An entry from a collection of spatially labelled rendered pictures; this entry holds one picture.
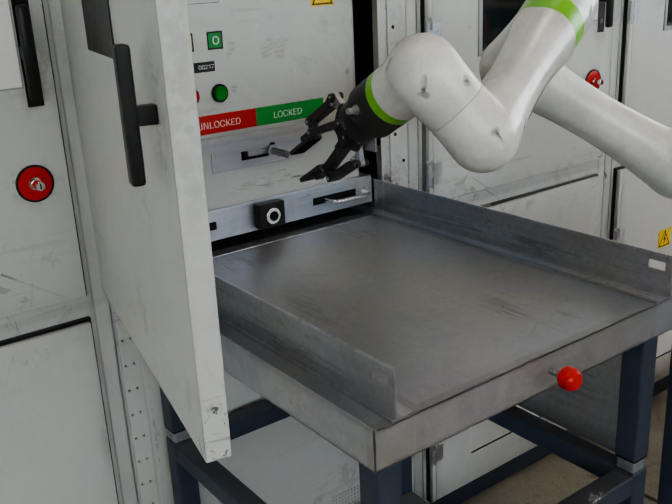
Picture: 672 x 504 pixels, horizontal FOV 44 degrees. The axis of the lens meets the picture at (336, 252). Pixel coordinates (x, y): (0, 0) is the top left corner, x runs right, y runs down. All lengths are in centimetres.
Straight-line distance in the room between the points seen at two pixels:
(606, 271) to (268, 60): 73
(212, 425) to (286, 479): 95
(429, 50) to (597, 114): 59
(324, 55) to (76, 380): 78
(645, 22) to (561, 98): 74
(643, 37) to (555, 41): 97
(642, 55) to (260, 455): 142
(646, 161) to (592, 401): 50
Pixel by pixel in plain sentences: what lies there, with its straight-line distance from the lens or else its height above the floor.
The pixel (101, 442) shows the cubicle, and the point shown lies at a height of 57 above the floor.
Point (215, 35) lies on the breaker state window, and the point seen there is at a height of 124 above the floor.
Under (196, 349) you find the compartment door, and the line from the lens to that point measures 90.
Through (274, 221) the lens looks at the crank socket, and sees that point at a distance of 165.
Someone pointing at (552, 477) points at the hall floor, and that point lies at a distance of 245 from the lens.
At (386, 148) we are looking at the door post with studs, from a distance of 179.
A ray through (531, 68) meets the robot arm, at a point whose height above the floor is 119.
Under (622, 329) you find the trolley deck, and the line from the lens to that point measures 130.
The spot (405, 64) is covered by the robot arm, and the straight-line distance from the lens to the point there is 120.
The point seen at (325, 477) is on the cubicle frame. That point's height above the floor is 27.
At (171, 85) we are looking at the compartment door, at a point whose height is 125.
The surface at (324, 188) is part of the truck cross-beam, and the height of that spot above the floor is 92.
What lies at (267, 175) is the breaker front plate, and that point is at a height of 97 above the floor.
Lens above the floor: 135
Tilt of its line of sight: 19 degrees down
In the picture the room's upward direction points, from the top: 3 degrees counter-clockwise
